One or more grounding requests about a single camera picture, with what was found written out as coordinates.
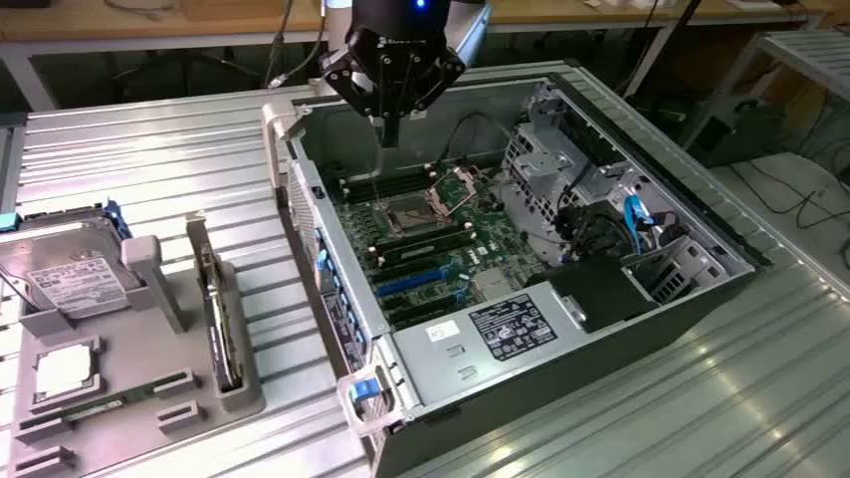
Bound graphics card with metal bracket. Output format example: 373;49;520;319
183;209;246;392

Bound black plastic shroud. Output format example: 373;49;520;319
524;256;660;334

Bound CPU socket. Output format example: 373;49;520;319
384;198;437;235

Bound PCIe expansion slot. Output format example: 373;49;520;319
380;284;460;309
376;268;445;296

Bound hanging grey cable with plug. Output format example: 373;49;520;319
265;0;296;91

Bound grey power supply unit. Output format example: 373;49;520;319
392;283;590;412

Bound green motherboard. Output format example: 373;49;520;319
336;158;553;333

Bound blue flat wire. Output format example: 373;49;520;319
624;194;652;256

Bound small metal disk bay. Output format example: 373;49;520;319
621;233;739;305

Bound installed RAM stick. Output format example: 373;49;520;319
382;237;474;264

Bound grey parts rack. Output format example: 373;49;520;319
11;233;268;474

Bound black looped cable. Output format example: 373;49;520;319
442;112;510;168

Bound hanging black cable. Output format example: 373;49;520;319
622;0;675;97

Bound metal disk bay cage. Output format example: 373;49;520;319
501;82;644;240

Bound black floor cable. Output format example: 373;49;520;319
729;138;850;228

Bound open PC case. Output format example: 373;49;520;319
262;59;776;474

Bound hard disk with white label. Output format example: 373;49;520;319
0;218;130;320

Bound wooden desk with white frame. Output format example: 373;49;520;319
0;0;832;111

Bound metal slat side table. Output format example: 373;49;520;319
677;29;850;150

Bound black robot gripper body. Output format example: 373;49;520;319
349;0;454;114

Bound CPU with silver lid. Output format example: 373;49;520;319
34;345;95;397

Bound silver chipset heatsink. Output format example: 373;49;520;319
476;274;514;296

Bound metal socket cover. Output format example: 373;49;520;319
429;166;484;216

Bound green RAM stick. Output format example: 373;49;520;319
63;381;167;424

